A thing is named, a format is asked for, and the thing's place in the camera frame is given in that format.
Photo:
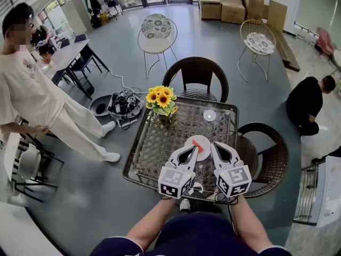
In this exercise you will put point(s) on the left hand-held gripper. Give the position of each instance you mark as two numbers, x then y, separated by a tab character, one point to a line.
173	181

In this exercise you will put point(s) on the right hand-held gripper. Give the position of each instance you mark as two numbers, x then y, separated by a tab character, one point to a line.
234	180

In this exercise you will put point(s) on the red watermelon slice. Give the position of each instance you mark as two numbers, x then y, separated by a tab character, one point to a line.
198	144

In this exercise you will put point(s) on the white round plate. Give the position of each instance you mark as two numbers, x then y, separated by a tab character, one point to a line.
205	143

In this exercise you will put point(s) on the person's left forearm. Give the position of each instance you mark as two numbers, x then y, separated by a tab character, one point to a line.
152	225

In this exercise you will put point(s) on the person's right forearm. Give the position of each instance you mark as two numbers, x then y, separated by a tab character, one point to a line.
250	225

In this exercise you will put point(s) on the glass top wicker table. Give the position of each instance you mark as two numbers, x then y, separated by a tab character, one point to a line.
157	145

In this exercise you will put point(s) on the person's left white shoe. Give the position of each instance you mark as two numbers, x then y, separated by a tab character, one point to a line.
185	204

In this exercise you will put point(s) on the small white round disc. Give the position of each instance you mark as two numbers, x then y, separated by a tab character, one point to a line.
209	115

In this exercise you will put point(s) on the dark wicker armchair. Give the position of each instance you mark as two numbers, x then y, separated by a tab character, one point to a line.
195	71
274	164

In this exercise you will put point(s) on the sunflower bouquet in vase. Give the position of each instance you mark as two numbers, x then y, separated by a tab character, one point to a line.
161	97

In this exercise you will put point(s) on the person's navy shirt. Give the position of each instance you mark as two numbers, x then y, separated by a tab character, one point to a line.
191	236

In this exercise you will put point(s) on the steel bar rack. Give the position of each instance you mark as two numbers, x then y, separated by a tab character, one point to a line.
306	196

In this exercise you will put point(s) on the grey round tray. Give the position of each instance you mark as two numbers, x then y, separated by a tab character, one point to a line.
98	103

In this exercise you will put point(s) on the white box appliance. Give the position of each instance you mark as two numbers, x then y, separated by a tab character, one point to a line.
330	191

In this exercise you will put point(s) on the floral round cushion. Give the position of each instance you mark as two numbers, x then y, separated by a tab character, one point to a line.
259	43
155	25

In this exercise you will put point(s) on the dark waste bin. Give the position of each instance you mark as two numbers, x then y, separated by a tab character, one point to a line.
90	88

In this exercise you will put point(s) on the low wooden platform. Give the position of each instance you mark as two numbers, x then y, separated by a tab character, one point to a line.
286	51

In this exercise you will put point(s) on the flat cardboard sheet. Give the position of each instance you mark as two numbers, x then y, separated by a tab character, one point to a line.
277	16

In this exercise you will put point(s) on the pink fabric seat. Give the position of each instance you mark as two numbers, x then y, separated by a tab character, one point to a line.
325	40

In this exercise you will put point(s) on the white shell chair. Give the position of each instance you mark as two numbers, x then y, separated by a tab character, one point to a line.
29	161

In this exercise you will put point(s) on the long grey table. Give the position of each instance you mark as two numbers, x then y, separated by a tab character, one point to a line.
66	55

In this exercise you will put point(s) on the white rectangular table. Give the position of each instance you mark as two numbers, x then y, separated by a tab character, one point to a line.
12	156

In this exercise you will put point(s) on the white locker cabinet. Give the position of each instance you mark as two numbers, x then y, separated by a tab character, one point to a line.
74	16

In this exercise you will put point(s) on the coat rack with clothes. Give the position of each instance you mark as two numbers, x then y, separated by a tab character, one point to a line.
94	1

